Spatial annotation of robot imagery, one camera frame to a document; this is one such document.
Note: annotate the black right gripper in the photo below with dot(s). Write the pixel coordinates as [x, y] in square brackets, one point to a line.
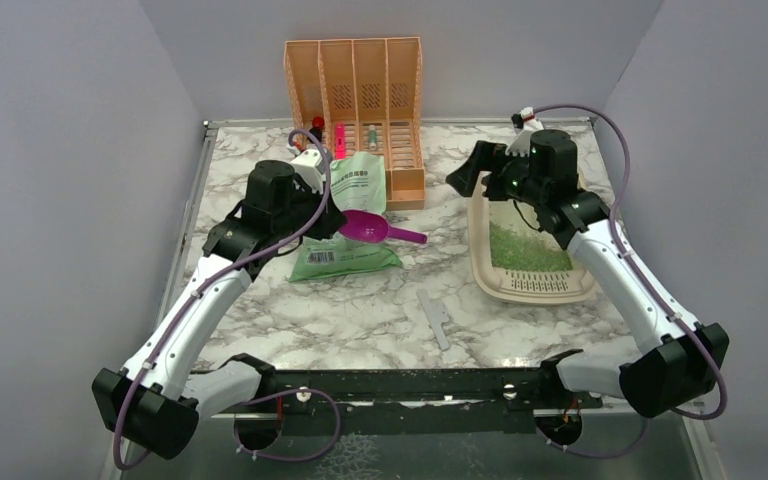
[486, 157]

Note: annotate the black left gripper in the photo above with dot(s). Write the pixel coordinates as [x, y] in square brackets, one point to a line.
[331, 220]

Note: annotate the purple litter scoop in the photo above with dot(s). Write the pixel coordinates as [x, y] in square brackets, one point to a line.
[373, 228]

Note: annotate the beige litter box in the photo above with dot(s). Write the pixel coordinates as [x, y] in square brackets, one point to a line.
[513, 262]

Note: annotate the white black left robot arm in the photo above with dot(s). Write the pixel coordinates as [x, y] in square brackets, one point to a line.
[154, 400]

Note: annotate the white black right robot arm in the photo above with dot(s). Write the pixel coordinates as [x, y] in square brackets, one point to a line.
[680, 358]

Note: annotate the green white glue stick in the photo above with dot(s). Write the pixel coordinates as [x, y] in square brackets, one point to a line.
[372, 142]

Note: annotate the red and black stamp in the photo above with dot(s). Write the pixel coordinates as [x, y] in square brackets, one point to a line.
[318, 124]

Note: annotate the orange plastic file organizer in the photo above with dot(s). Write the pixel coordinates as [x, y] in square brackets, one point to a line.
[361, 82]

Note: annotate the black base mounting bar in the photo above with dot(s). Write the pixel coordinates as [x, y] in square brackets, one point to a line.
[380, 402]

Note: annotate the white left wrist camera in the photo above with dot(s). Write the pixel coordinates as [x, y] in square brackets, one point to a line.
[310, 165]

